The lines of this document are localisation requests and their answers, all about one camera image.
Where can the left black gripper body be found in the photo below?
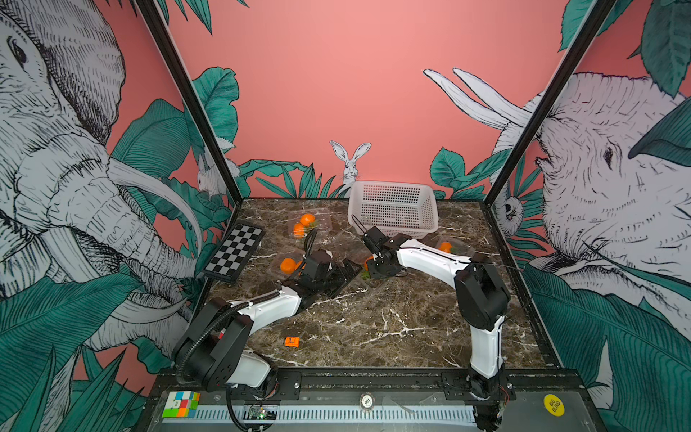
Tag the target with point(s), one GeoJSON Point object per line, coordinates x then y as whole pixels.
{"type": "Point", "coordinates": [323, 287]}

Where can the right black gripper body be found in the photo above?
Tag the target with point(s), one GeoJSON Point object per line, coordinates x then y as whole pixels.
{"type": "Point", "coordinates": [378, 271]}

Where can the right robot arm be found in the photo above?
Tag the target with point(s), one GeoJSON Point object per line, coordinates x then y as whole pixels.
{"type": "Point", "coordinates": [482, 296]}

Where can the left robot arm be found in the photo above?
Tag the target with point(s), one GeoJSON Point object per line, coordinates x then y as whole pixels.
{"type": "Point", "coordinates": [213, 351]}

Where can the left orange centre container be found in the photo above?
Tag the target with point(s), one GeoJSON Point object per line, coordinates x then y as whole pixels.
{"type": "Point", "coordinates": [288, 266]}

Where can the orange in container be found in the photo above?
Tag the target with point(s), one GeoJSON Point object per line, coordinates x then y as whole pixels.
{"type": "Point", "coordinates": [299, 231]}
{"type": "Point", "coordinates": [308, 220]}
{"type": "Point", "coordinates": [446, 247]}

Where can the white plastic basket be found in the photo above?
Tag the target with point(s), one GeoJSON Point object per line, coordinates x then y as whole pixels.
{"type": "Point", "coordinates": [393, 208]}

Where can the orange in right container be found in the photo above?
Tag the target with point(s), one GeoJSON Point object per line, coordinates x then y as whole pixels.
{"type": "Point", "coordinates": [446, 247]}

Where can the small orange block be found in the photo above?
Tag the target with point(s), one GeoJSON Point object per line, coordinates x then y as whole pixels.
{"type": "Point", "coordinates": [292, 342]}

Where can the black white checkerboard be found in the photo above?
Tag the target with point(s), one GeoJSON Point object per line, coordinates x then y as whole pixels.
{"type": "Point", "coordinates": [238, 245]}

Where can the round silver knob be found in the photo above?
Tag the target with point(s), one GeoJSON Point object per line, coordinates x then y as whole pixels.
{"type": "Point", "coordinates": [366, 401]}

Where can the small circuit board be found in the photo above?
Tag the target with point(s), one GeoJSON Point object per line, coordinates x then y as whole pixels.
{"type": "Point", "coordinates": [259, 413]}

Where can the yellow round sticker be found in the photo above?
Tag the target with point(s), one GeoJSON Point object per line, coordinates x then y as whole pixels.
{"type": "Point", "coordinates": [554, 405]}

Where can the colourful cube on rail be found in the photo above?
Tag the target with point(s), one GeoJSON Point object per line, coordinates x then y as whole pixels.
{"type": "Point", "coordinates": [181, 405]}

